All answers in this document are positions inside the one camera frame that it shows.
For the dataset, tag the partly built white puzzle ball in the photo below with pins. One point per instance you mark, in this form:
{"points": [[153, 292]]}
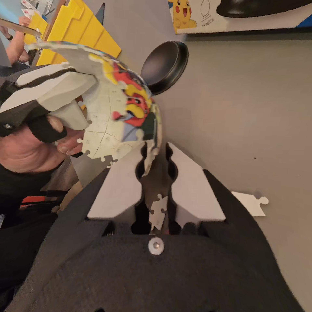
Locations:
{"points": [[109, 117]]}

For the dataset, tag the person's left hand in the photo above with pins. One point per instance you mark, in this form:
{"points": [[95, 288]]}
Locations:
{"points": [[24, 153]]}

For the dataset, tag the two joined white puzzle pieces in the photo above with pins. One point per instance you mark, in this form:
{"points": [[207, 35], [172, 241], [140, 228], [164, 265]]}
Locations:
{"points": [[251, 203]]}

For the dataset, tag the single curved puzzle piece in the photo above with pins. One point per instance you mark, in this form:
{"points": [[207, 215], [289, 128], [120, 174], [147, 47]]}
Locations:
{"points": [[158, 212]]}

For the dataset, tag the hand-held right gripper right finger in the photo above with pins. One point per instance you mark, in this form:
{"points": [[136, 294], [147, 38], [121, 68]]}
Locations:
{"points": [[197, 195]]}

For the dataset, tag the blue cartoon puzzle box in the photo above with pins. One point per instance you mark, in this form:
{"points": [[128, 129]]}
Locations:
{"points": [[207, 19]]}

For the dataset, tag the yellow plastic bin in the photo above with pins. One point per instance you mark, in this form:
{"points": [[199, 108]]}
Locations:
{"points": [[78, 29]]}

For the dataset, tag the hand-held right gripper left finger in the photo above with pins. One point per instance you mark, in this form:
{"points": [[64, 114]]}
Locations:
{"points": [[114, 195]]}

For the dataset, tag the black round ball stand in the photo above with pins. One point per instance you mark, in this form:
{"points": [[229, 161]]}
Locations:
{"points": [[163, 68]]}

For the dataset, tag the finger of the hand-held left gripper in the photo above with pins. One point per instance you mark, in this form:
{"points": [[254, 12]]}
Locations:
{"points": [[61, 90], [43, 73]]}

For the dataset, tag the orange red item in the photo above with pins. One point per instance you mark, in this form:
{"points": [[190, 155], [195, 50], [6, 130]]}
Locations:
{"points": [[33, 201]]}

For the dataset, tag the person's left forearm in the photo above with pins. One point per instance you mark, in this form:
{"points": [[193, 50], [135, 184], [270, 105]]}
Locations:
{"points": [[24, 180]]}

